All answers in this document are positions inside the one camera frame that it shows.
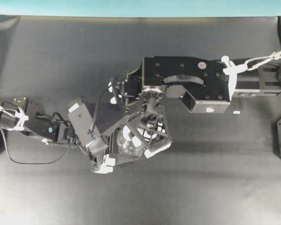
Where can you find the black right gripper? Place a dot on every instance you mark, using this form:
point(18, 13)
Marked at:
point(140, 91)

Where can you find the white bottle cap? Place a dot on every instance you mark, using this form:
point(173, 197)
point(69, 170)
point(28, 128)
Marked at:
point(127, 133)

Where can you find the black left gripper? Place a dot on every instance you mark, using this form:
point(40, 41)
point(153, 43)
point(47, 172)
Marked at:
point(109, 120)

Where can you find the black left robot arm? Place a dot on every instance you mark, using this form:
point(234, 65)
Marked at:
point(28, 118)

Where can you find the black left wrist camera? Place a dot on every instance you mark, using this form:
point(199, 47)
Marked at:
point(80, 115)

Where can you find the clear plastic bottle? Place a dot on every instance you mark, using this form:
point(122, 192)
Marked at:
point(126, 147)

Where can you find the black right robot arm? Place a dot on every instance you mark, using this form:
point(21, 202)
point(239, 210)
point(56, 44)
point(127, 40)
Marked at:
point(202, 86)

